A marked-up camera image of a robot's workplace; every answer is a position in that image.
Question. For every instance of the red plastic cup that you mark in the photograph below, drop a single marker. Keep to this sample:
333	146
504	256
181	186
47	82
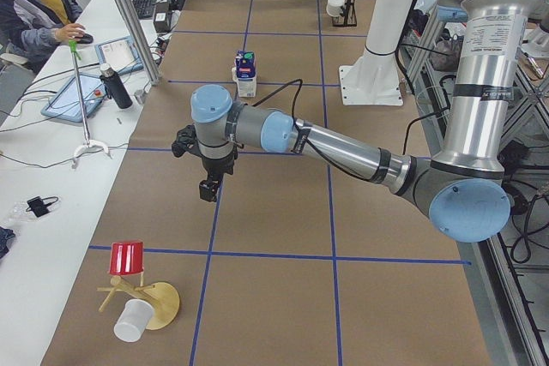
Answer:
126	258

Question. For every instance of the small metal cap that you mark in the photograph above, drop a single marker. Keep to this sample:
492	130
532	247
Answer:
140	96

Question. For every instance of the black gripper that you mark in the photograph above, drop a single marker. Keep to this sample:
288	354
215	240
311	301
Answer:
217	167

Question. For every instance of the small black adapter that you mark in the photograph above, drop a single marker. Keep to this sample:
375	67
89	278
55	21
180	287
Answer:
39	206

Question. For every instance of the black water bottle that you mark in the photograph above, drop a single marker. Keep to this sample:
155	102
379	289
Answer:
114	86

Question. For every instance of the grabber reaching stick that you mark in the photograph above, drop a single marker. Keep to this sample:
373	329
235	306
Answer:
89	143

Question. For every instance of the blue white milk carton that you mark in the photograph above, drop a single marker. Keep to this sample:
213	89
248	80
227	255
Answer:
244	73

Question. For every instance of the white plastic cup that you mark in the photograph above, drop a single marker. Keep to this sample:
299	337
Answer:
133	321

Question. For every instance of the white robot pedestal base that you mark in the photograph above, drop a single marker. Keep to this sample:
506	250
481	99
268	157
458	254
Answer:
373	79

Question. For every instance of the far blue teach pendant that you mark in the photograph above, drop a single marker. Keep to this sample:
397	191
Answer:
121	54

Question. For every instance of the seated person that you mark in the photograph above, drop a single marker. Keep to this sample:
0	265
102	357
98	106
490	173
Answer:
35	28

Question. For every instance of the aluminium frame post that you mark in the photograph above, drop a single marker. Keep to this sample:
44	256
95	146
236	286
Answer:
130	18

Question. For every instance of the black wire cup rack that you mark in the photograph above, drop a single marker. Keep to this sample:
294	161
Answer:
348	16

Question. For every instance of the near blue teach pendant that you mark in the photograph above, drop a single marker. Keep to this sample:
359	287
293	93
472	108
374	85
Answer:
66	106

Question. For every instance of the blue teach pendant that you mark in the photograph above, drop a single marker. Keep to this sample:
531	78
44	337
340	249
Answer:
66	106
121	54

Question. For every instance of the black computer mouse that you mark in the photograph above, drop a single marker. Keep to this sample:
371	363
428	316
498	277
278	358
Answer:
85	39

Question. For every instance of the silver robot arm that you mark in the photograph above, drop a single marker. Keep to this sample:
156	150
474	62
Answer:
458	187

